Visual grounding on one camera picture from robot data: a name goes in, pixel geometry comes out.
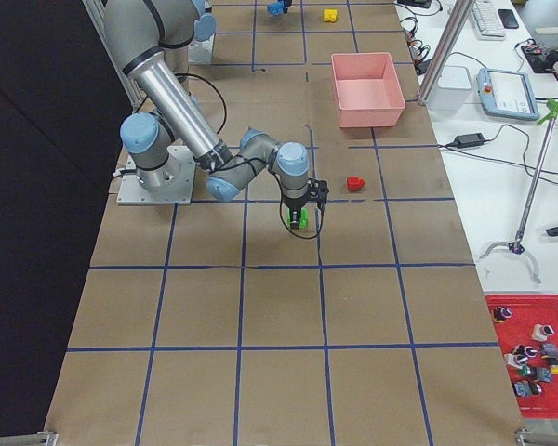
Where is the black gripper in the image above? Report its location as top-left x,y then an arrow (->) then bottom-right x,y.
281,178 -> 329,228
281,0 -> 292,12

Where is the green block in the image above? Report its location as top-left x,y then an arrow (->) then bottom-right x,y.
286,207 -> 308,230

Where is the blue block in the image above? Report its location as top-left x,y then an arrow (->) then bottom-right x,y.
266,1 -> 288,16

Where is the red block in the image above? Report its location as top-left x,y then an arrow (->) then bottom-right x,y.
346,177 -> 365,193

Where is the pink plastic box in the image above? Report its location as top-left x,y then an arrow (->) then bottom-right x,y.
331,52 -> 405,128

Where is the white square box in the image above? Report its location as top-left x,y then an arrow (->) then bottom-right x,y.
428,65 -> 472,116

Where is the yellow block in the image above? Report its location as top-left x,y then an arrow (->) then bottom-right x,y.
323,8 -> 339,23

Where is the black power adapter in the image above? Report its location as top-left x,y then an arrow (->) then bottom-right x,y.
452,133 -> 486,149

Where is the white keyboard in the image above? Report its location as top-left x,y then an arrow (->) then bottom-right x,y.
471,0 -> 506,41

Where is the black smartphone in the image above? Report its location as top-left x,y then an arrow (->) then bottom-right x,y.
498,8 -> 519,29

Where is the reacher grabber tool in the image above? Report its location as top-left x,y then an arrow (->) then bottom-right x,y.
478,99 -> 558,284

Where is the teach pendant tablet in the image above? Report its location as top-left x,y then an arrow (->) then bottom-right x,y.
476,68 -> 539,121

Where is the red parts tray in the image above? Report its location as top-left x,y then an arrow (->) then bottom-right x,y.
486,294 -> 558,418

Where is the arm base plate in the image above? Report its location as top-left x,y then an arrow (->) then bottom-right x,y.
116,145 -> 196,205
189,35 -> 215,65

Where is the aluminium frame post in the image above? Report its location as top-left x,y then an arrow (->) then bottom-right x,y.
417,0 -> 474,106

